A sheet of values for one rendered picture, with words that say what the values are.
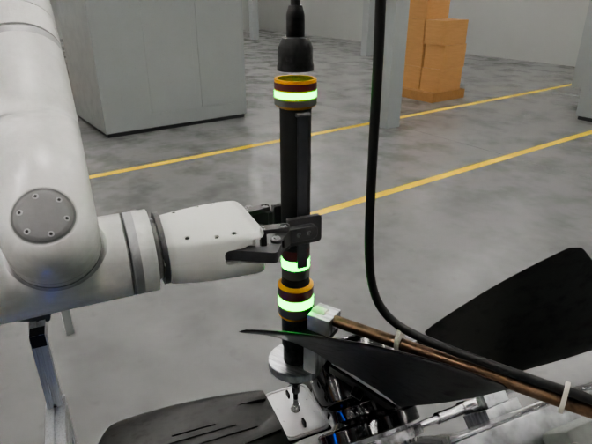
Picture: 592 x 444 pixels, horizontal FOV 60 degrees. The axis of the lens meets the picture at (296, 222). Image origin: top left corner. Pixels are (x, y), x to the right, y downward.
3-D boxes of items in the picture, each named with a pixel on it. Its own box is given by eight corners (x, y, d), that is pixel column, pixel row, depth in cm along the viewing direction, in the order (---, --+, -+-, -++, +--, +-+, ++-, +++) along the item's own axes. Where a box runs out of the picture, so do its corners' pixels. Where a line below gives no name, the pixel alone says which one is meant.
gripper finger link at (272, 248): (200, 253, 53) (236, 233, 57) (257, 275, 49) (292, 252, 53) (199, 242, 52) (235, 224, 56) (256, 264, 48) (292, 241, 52)
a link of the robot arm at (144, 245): (128, 269, 57) (155, 263, 58) (139, 310, 50) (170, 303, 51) (116, 199, 54) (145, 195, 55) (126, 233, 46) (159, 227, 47)
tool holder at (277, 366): (345, 365, 67) (348, 301, 63) (319, 397, 62) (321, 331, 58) (287, 342, 71) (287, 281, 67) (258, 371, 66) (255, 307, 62)
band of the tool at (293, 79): (323, 105, 53) (324, 77, 52) (302, 113, 50) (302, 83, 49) (289, 100, 56) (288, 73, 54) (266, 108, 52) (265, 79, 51)
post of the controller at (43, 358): (62, 405, 114) (44, 333, 106) (48, 409, 113) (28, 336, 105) (62, 396, 117) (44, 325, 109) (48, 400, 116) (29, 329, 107)
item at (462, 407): (404, 439, 75) (535, 386, 96) (415, 436, 74) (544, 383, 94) (399, 424, 76) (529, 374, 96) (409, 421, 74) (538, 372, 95)
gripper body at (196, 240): (146, 260, 58) (240, 240, 62) (162, 307, 50) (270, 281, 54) (136, 198, 55) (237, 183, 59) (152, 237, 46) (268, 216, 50)
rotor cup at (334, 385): (440, 406, 71) (403, 317, 76) (365, 435, 62) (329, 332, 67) (373, 427, 81) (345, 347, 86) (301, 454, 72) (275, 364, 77)
